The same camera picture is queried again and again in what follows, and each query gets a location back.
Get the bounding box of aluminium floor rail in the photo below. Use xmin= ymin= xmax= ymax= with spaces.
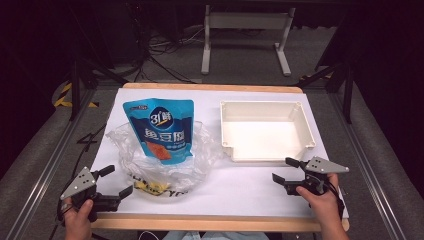
xmin=5 ymin=87 xmax=98 ymax=240
xmin=327 ymin=92 xmax=407 ymax=240

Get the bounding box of black metal stand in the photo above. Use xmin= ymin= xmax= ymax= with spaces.
xmin=67 ymin=55 xmax=130 ymax=122
xmin=295 ymin=60 xmax=355 ymax=125

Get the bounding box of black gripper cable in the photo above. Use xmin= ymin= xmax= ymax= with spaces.
xmin=324 ymin=175 xmax=346 ymax=221

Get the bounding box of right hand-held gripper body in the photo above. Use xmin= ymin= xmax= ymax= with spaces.
xmin=285 ymin=155 xmax=350 ymax=197

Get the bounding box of person's left hand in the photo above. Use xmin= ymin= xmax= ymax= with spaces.
xmin=62 ymin=198 xmax=95 ymax=240

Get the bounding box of white plastic box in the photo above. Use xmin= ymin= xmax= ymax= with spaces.
xmin=218 ymin=100 xmax=317 ymax=164

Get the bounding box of tangle of black floor cables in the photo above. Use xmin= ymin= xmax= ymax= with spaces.
xmin=127 ymin=5 xmax=206 ymax=85

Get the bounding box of white table sheet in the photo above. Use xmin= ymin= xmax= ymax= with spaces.
xmin=90 ymin=87 xmax=350 ymax=220

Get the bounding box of white metal table frame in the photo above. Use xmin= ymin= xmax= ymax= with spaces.
xmin=200 ymin=4 xmax=297 ymax=77

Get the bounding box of black floor cable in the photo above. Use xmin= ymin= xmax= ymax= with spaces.
xmin=71 ymin=123 xmax=108 ymax=178

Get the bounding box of person's right hand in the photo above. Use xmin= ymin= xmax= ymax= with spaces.
xmin=295 ymin=173 xmax=344 ymax=228

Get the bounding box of clear plastic bag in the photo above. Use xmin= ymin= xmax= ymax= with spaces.
xmin=105 ymin=120 xmax=224 ymax=199

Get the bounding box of blue snack pouch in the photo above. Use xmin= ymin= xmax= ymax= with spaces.
xmin=122 ymin=97 xmax=196 ymax=166

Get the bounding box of yellow black floor tape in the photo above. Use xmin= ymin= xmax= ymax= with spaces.
xmin=52 ymin=81 xmax=100 ymax=109

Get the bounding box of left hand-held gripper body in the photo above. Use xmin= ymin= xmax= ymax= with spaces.
xmin=59 ymin=166 xmax=120 ymax=223

